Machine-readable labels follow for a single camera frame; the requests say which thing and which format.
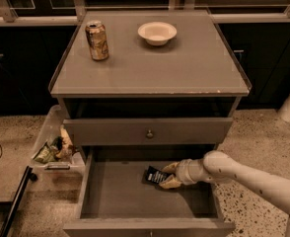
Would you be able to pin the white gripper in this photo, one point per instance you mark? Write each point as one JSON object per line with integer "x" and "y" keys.
{"x": 183, "y": 172}

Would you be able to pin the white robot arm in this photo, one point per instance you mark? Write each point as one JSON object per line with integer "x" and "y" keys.
{"x": 216, "y": 166}

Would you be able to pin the round brass drawer knob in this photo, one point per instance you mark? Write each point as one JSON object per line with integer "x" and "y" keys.
{"x": 149, "y": 134}

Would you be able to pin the grey top drawer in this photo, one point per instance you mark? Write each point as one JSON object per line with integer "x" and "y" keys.
{"x": 132, "y": 131}

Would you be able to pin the open grey middle drawer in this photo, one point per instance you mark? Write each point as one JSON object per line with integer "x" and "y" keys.
{"x": 117, "y": 201}

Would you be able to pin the grey drawer cabinet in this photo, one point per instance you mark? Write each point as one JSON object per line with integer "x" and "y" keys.
{"x": 194, "y": 75}

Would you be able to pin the tan snack packet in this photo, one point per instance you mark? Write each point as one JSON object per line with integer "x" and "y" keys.
{"x": 64, "y": 145}

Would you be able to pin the clear plastic bin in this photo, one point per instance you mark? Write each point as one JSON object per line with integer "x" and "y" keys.
{"x": 49, "y": 132}

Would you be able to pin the green snack bag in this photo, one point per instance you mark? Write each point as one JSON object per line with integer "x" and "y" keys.
{"x": 46, "y": 154}

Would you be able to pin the white bowl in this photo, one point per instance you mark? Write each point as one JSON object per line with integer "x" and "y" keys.
{"x": 157, "y": 33}

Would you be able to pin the black metal bar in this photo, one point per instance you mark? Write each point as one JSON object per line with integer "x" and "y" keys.
{"x": 16, "y": 202}

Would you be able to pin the gold drink can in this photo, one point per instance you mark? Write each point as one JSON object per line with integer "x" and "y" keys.
{"x": 97, "y": 40}

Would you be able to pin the metal window rail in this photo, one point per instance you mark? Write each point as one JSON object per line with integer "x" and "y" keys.
{"x": 33, "y": 19}

